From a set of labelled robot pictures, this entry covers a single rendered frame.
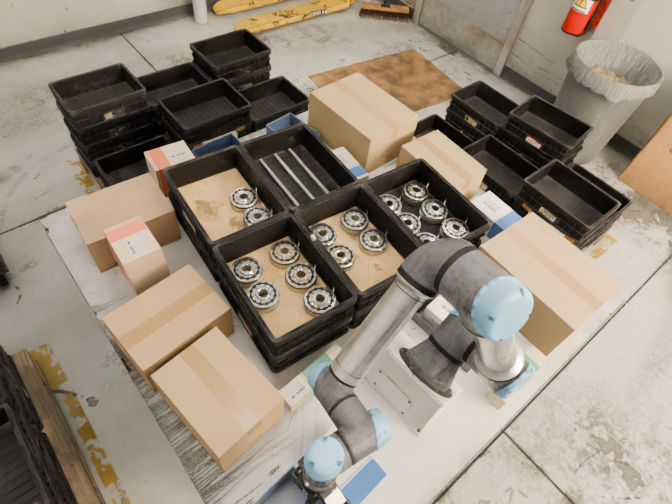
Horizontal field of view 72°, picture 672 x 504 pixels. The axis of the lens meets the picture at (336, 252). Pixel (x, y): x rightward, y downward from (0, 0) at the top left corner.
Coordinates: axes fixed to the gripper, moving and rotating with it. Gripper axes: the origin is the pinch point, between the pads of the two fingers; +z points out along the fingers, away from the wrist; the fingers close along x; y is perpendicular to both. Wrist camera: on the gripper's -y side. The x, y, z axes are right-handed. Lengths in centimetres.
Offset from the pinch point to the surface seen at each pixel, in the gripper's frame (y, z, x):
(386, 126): 82, -8, -117
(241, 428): 25.5, -3.7, 4.1
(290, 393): 26.5, 6.3, -14.1
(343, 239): 54, -1, -64
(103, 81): 235, 30, -61
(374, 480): -6.9, 3.4, -14.0
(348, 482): -2.5, 3.4, -8.6
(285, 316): 44, -1, -27
